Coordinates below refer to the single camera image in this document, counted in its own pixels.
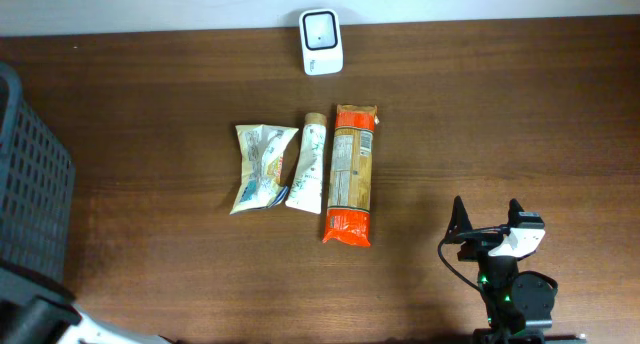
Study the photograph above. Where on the cream snack bag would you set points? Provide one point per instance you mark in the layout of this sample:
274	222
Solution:
262	150

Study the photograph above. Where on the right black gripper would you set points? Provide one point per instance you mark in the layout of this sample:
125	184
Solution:
478	243

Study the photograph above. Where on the white cosmetic tube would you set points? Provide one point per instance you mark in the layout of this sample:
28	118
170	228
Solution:
306	190

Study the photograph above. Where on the orange spaghetti pasta pack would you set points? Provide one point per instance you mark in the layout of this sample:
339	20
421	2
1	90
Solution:
348	218

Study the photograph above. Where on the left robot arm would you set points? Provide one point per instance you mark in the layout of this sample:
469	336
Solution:
38	310

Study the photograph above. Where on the white barcode scanner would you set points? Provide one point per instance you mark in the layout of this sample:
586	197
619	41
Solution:
321	42

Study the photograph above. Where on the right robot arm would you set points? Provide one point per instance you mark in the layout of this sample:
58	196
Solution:
518	304

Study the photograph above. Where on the grey plastic mesh basket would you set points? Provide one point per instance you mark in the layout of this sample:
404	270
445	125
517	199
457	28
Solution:
37	181

